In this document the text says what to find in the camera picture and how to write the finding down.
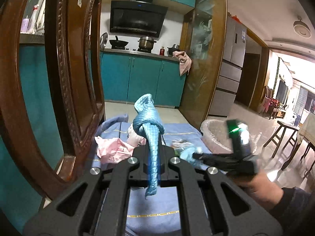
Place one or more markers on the green garland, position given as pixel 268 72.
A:
pixel 277 73

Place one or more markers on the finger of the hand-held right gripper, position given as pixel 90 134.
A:
pixel 211 159

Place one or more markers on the white plastic container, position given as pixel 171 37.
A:
pixel 296 120

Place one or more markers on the round ceiling light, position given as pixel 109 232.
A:
pixel 302 27

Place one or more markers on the silver refrigerator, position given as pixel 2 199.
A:
pixel 231 61

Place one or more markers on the white spray bottle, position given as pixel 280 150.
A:
pixel 33 18

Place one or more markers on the pink plastic packet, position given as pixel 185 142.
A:
pixel 110 150

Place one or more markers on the glass pot lid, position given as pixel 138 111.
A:
pixel 103 39

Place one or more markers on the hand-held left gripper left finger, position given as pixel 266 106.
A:
pixel 141 167

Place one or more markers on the black kettle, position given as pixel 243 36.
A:
pixel 173 50

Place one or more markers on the person's right hand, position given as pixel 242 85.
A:
pixel 260 189

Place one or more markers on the pink towel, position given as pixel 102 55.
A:
pixel 183 62

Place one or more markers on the wood framed glass door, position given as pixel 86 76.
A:
pixel 204 54

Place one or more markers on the stacked plastic chairs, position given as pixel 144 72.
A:
pixel 269 103

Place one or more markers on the bin with clear liner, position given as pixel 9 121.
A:
pixel 216 135

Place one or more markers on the teal side cabinet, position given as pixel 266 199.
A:
pixel 37 91

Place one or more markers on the dark wooden stool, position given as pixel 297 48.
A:
pixel 283 127

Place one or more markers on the black range hood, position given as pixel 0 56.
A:
pixel 138 18

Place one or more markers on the teal lower cabinets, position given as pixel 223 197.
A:
pixel 142 78

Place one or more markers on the knotted blue cloth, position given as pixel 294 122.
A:
pixel 150 132

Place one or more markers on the person's right forearm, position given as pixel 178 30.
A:
pixel 295 211

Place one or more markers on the table with pale cloth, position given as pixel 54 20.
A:
pixel 307 130

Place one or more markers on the small white green wrapper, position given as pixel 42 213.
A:
pixel 179 143

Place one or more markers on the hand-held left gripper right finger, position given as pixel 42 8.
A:
pixel 167 167

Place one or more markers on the red bottle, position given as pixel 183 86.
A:
pixel 162 51

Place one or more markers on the blue tablecloth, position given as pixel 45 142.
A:
pixel 152 209

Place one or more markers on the purple bottle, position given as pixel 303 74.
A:
pixel 24 24

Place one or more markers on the white plastic bag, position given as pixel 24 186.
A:
pixel 134 137

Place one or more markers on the carved wooden chair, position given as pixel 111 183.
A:
pixel 73 78

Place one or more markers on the stainless steel pot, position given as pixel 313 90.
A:
pixel 147 42

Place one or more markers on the black wok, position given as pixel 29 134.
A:
pixel 118 43

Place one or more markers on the light blue wrapper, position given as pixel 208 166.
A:
pixel 189 154

